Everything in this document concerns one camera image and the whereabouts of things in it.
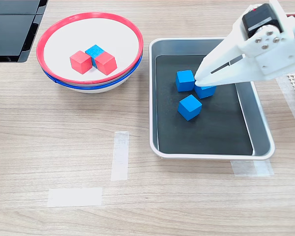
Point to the steel tray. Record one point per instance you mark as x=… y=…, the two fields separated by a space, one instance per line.
x=258 y=123

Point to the black tray mat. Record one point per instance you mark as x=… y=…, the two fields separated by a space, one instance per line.
x=211 y=135

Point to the blue-rimmed white plate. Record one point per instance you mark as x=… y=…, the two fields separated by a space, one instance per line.
x=96 y=90

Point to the black plastic tray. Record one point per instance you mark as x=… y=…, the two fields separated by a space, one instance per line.
x=14 y=6
x=7 y=34

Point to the red cube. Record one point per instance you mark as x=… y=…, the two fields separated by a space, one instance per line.
x=80 y=62
x=105 y=64

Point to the blue cube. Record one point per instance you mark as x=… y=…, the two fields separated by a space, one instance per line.
x=185 y=81
x=206 y=92
x=189 y=108

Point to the red-rimmed white plate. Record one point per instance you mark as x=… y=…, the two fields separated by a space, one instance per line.
x=64 y=37

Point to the blue cube grainy face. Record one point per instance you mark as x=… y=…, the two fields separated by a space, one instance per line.
x=95 y=51

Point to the clear tape strip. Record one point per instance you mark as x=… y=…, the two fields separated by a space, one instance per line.
x=292 y=108
x=75 y=197
x=250 y=168
x=120 y=157

